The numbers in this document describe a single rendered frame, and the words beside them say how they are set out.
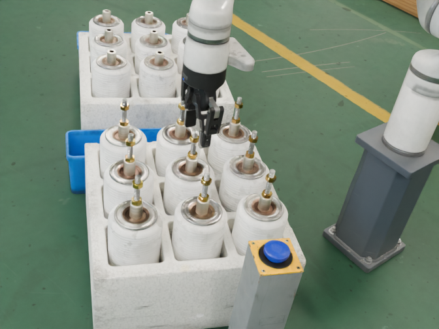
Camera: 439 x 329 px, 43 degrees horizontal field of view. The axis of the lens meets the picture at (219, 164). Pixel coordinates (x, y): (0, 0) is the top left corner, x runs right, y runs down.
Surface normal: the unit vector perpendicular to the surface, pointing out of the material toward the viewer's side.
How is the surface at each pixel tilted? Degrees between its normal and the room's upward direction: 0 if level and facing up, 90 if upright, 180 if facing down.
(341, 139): 0
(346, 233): 90
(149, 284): 90
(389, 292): 0
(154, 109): 90
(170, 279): 90
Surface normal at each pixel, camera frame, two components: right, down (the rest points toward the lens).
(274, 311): 0.22, 0.62
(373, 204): -0.78, 0.30
